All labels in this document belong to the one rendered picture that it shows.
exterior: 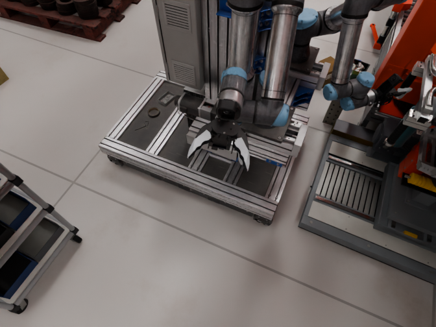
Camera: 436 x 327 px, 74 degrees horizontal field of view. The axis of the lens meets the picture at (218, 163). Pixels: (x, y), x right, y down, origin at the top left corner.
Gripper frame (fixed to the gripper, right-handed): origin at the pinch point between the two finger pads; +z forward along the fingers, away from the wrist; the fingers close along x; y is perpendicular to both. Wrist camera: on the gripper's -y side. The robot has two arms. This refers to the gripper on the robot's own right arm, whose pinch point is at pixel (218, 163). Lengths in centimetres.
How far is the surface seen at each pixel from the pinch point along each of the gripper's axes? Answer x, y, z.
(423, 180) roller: -106, 56, -52
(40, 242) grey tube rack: 87, 117, 4
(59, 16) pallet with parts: 184, 134, -217
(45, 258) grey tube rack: 82, 121, 11
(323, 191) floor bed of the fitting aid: -77, 108, -65
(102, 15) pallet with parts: 141, 128, -225
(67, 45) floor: 171, 149, -195
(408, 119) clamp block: -73, 20, -53
